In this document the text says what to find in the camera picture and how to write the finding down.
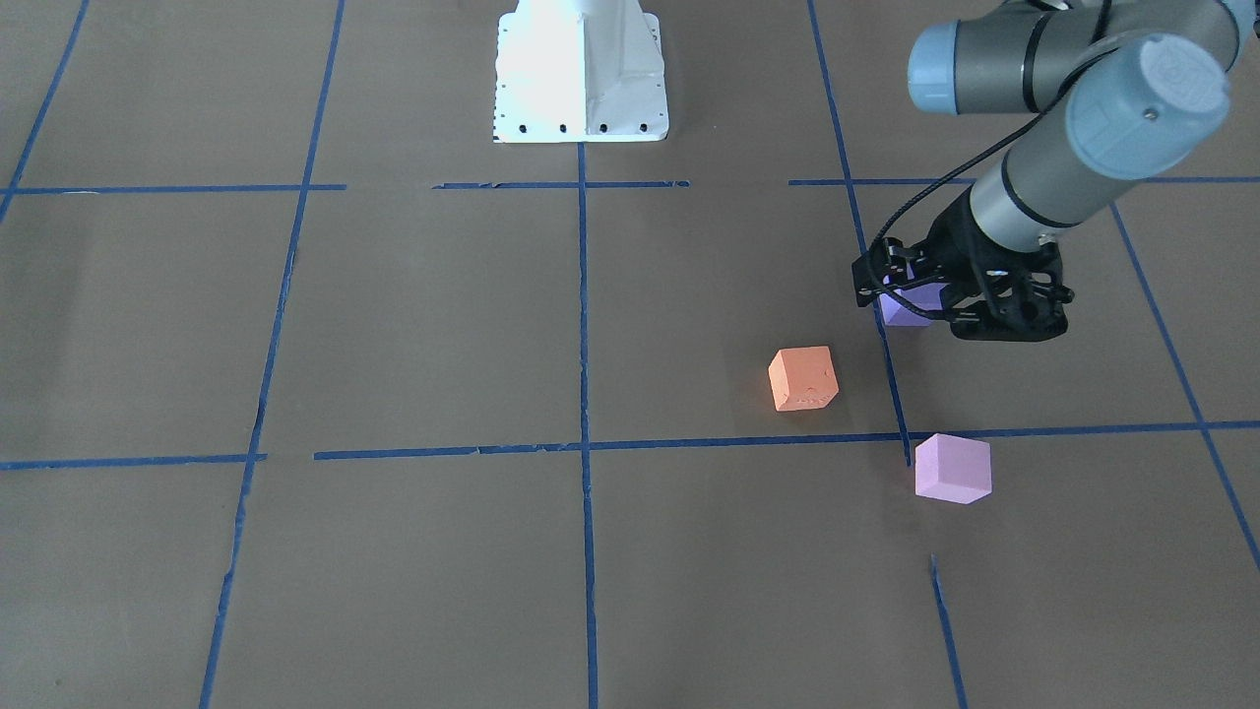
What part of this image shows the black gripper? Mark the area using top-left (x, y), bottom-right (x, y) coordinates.
top-left (853, 189), bottom-right (1074, 343)

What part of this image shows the orange foam cube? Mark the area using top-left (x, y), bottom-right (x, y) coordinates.
top-left (769, 346), bottom-right (839, 413)

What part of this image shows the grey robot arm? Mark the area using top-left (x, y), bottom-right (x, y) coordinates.
top-left (908, 1), bottom-right (1255, 343)

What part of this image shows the purple foam cube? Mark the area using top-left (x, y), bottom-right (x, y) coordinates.
top-left (879, 283), bottom-right (945, 327)

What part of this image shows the pink foam cube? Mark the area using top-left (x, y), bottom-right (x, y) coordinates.
top-left (914, 432), bottom-right (993, 504)

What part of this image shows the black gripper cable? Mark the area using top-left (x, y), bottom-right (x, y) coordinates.
top-left (869, 59), bottom-right (1133, 321)

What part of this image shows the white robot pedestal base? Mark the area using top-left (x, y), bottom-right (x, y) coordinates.
top-left (491, 1), bottom-right (670, 144)

